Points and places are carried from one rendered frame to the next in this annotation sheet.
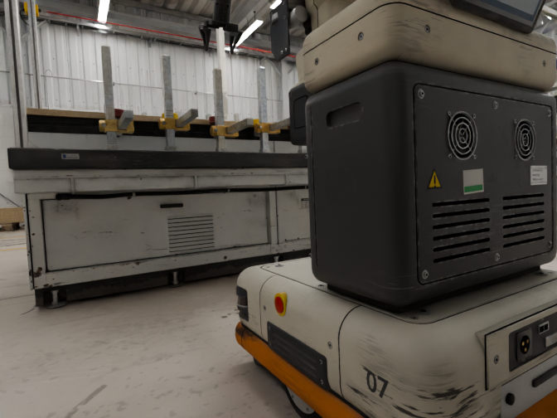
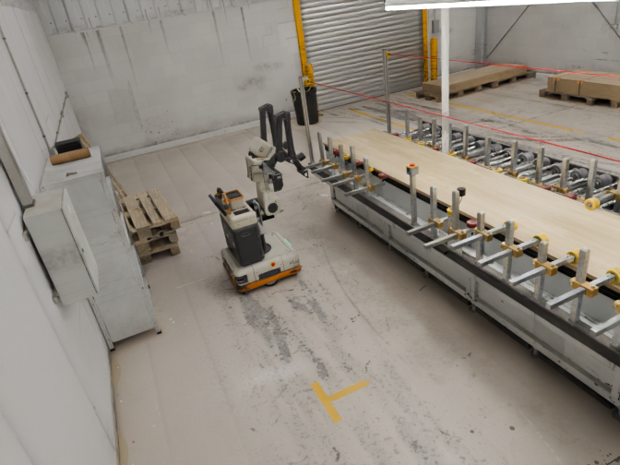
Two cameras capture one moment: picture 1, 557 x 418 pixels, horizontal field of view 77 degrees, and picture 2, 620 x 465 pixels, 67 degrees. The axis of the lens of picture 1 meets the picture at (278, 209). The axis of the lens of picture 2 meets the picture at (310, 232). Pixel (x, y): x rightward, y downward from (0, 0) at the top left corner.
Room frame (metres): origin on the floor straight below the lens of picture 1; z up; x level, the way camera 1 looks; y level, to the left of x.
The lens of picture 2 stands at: (2.14, -4.31, 2.54)
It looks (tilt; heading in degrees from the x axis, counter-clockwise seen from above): 27 degrees down; 100
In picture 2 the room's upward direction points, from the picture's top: 9 degrees counter-clockwise
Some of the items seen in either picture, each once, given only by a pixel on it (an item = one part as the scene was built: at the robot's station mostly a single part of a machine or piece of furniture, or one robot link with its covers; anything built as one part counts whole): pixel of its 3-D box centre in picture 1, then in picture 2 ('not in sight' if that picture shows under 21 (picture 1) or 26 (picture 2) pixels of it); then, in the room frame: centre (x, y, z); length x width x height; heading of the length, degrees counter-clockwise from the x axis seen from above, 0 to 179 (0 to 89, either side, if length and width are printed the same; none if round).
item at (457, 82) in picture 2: not in sight; (474, 77); (4.50, 7.11, 0.23); 2.41 x 0.77 x 0.17; 32
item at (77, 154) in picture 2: not in sight; (70, 156); (-0.36, -0.82, 1.59); 0.30 x 0.08 x 0.08; 30
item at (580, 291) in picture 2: not in sight; (583, 289); (3.17, -2.15, 0.95); 0.50 x 0.04 x 0.04; 30
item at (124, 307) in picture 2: not in sight; (104, 246); (-0.30, -0.92, 0.78); 0.90 x 0.45 x 1.55; 120
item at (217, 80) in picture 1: (219, 117); (342, 166); (1.79, 0.28, 0.88); 0.04 x 0.04 x 0.48; 30
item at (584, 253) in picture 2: not in sight; (578, 286); (3.17, -2.10, 0.93); 0.04 x 0.04 x 0.48; 30
